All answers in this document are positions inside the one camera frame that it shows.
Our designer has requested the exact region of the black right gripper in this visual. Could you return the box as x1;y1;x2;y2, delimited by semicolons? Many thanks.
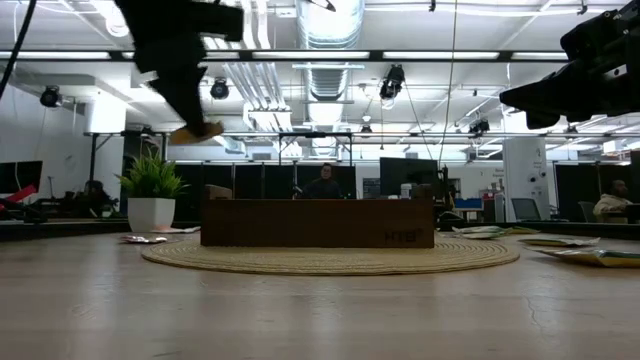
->
499;59;640;130

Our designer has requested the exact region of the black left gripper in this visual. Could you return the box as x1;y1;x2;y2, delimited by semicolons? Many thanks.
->
114;0;209;133

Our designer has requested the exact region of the mango black tea packet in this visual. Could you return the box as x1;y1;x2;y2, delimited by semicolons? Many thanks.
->
168;121;225;147

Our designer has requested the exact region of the brown wooden tea box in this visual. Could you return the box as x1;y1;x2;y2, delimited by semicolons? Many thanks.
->
200;183;436;250

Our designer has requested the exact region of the white pillar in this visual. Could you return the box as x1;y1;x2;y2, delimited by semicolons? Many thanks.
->
502;137;551;222

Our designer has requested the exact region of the grey office chair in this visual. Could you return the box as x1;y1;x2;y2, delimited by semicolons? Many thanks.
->
510;197;544;223

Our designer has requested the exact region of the green plant white pot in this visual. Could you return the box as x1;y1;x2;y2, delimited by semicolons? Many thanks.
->
114;147;190;234

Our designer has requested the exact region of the long overhead light bar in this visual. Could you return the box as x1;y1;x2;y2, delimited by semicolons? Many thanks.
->
0;48;571;63

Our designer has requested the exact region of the black monitor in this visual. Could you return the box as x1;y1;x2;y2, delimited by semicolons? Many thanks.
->
378;156;440;197
0;160;44;196

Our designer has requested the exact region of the red bar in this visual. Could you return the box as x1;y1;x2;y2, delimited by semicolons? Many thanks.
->
0;183;39;205

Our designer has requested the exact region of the round woven placemat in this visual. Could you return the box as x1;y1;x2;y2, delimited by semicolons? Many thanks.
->
140;233;521;277

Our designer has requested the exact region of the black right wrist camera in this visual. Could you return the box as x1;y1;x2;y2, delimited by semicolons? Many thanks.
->
559;9;609;64

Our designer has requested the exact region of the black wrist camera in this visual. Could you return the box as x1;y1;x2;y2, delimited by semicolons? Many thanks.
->
202;1;245;43
559;9;609;64

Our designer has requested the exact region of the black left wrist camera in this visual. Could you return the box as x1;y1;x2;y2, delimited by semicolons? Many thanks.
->
202;1;245;43

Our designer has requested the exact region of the black partition wall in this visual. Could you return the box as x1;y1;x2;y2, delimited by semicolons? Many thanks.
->
172;163;357;221
554;163;631;222

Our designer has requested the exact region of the thin hanging cable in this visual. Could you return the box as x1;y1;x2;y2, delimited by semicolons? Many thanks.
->
437;0;459;166

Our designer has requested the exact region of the silver ventilation duct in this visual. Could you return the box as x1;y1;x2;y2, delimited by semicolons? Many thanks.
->
294;0;366;104

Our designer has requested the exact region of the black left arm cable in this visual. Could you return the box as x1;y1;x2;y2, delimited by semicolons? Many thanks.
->
0;0;39;100

